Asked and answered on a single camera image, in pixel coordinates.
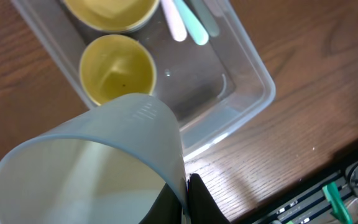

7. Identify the white plastic bowl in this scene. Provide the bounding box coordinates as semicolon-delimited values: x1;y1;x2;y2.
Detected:
119;9;157;34

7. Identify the yellow plastic bowl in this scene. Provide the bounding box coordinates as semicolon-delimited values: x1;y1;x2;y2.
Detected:
63;0;160;33

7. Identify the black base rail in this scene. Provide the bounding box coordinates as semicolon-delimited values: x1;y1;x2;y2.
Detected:
244;161;358;224

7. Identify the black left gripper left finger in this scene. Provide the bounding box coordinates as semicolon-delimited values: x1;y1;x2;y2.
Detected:
139;184;182;224

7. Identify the grey plastic cup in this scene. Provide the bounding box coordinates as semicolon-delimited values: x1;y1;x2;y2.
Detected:
0;93;188;223

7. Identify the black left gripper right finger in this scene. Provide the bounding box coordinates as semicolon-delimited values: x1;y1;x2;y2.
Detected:
188;173;231;224

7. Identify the pale green spoon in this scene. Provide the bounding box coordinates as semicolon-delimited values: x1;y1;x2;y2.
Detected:
173;0;209;45

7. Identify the clear plastic container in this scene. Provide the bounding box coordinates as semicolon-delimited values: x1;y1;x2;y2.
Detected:
13;0;275;160

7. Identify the yellow plastic cup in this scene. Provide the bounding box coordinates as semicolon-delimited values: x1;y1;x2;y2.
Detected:
79;34;157;106

